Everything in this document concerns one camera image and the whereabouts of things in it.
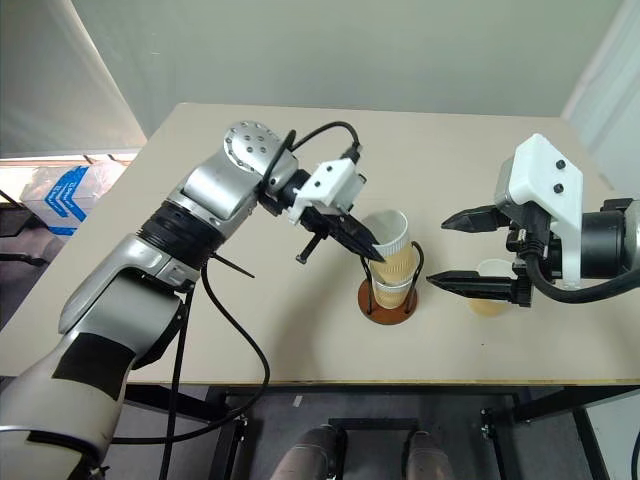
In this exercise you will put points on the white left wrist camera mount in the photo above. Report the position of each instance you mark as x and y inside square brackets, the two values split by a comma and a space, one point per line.
[330, 182]

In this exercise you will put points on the brown ribbed paper cup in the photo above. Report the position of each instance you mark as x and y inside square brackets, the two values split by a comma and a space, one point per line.
[392, 296]
[387, 225]
[487, 309]

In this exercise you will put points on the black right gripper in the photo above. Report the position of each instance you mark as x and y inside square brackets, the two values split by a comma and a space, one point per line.
[537, 240]

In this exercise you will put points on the dark rounded shape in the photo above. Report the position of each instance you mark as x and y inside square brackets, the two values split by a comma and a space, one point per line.
[307, 452]
[427, 457]

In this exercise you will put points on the white box with blue print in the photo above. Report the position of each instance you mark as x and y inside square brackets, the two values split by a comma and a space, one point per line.
[65, 200]

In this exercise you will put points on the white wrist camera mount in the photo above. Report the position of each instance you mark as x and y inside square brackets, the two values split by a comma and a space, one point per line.
[330, 182]
[545, 170]

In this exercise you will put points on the black metal table frame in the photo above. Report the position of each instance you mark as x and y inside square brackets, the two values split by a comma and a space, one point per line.
[350, 395]

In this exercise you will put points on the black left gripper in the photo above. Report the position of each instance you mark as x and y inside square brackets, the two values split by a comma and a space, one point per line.
[320, 222]

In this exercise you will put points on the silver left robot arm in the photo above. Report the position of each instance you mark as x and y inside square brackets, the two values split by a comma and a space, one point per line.
[220, 185]

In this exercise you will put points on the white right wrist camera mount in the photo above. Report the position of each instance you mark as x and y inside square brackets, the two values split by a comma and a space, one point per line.
[545, 170]

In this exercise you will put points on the white fabric curtain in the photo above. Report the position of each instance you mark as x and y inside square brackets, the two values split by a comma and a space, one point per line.
[610, 90]
[55, 75]

